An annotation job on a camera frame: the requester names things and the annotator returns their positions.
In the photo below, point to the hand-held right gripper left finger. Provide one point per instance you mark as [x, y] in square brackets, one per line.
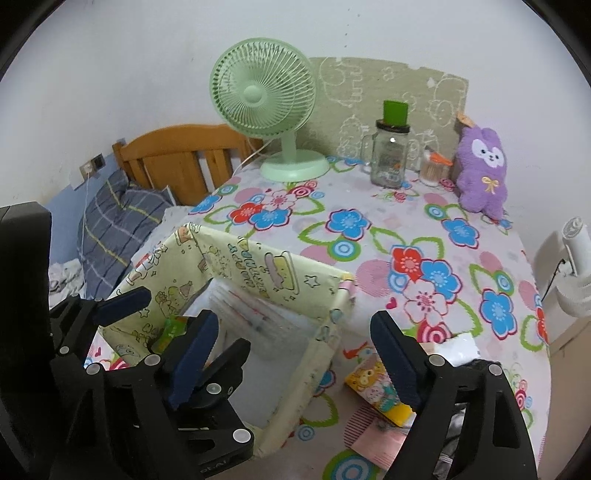
[194, 360]

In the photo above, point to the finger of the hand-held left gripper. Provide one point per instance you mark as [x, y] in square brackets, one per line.
[226, 369]
[122, 304]

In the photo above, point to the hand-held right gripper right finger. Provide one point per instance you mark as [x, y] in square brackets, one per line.
[397, 364]

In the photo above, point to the black fuzzy cloth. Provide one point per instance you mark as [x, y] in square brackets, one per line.
[468, 365]

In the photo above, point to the yellow printed fabric basket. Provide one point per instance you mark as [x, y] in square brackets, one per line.
[272, 272]

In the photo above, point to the yellow cartoon tissue box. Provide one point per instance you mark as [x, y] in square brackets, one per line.
[369, 383]

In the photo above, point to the green packet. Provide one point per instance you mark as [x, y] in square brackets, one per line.
[168, 334]

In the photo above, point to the grey crumpled cloth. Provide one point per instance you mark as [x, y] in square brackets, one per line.
[64, 277]

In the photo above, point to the clear plastic bag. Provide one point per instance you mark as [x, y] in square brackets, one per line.
[258, 318]

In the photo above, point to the white tissue pack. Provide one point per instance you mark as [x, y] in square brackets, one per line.
[457, 348]

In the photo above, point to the blue bed sheet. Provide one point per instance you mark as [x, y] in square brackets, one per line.
[64, 217]

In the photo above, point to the grey white cloth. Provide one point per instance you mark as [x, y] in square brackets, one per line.
[455, 417]

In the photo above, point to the plaid grey pillow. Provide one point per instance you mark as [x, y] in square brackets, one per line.
[120, 217]

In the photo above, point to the floral tablecloth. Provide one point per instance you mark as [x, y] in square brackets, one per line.
[369, 240]

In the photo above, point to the wooden headboard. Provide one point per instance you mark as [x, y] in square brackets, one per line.
[184, 157]

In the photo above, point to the beige wooden door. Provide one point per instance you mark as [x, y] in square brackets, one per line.
[572, 360]

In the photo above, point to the clear swab holder orange lid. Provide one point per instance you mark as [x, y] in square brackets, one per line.
[431, 173]

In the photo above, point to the brown box with orange tag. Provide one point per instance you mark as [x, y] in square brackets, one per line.
[454, 171]

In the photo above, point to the purple plush toy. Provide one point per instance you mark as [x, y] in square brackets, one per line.
[482, 180]

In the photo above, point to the white standing fan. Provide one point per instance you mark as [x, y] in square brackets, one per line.
[572, 258]

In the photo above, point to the glass jar with green lid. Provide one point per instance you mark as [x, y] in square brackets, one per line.
[388, 157]

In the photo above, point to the green desk fan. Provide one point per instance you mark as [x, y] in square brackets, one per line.
[258, 92]

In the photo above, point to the wall outlet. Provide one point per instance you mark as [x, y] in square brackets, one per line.
[92, 164]

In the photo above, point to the green patterned wall sheet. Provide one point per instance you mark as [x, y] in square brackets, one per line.
[415, 87]

